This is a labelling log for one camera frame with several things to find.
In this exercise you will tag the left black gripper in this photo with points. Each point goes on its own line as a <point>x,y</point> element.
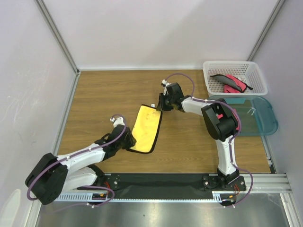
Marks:
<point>131,140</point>

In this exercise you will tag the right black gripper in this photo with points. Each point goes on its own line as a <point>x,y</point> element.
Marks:
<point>162,102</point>

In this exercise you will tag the yellow and black towel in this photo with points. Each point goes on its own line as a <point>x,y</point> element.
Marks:
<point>146,130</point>

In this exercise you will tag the pink and black towel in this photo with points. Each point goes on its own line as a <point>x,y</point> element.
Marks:
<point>236,117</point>

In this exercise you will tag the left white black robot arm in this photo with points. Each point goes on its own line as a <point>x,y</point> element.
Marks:
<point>53,175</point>

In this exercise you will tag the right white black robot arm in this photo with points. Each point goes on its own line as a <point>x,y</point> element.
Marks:
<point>221,123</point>

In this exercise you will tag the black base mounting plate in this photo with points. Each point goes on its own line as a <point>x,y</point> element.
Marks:
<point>169,186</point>

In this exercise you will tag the white perforated plastic basket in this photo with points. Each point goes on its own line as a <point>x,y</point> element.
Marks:
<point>246,71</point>

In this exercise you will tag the teal transparent plastic tray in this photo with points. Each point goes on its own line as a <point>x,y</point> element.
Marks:
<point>255,112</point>

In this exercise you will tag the white object at left edge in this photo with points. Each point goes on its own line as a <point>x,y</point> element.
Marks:
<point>10,209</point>

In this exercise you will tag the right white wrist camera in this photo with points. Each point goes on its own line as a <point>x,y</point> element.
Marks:
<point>164,83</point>

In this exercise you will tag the left grey cable duct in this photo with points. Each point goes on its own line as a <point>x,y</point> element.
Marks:
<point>84,196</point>

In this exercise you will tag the grey cable duct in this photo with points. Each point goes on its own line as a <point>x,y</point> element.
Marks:
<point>84,196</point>
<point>222,196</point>

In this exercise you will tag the right grey cable duct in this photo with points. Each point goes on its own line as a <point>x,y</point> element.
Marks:
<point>222,196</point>

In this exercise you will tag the aluminium frame rail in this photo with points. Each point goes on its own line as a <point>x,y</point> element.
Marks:
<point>256,183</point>

